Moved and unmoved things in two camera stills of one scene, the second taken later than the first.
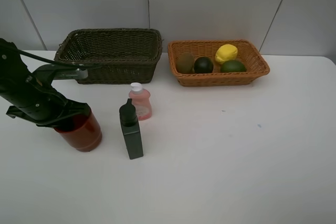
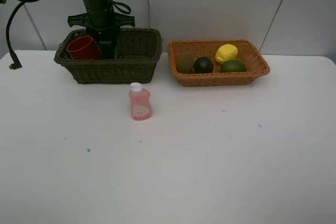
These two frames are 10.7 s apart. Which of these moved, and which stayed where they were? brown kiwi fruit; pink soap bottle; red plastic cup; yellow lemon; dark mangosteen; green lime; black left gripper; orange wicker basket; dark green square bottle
Moved: dark green square bottle; red plastic cup; black left gripper
Stayed: orange wicker basket; pink soap bottle; yellow lemon; dark mangosteen; green lime; brown kiwi fruit
